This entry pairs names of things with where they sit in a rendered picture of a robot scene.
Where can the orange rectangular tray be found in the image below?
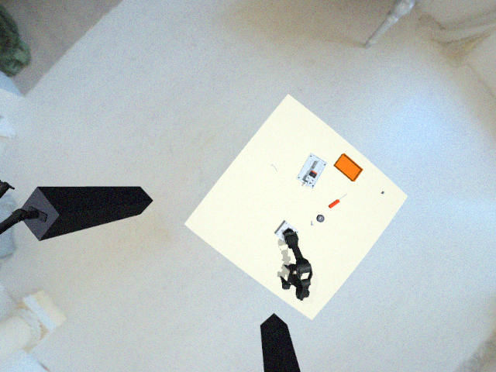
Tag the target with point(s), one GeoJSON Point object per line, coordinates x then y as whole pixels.
{"type": "Point", "coordinates": [348, 168]}

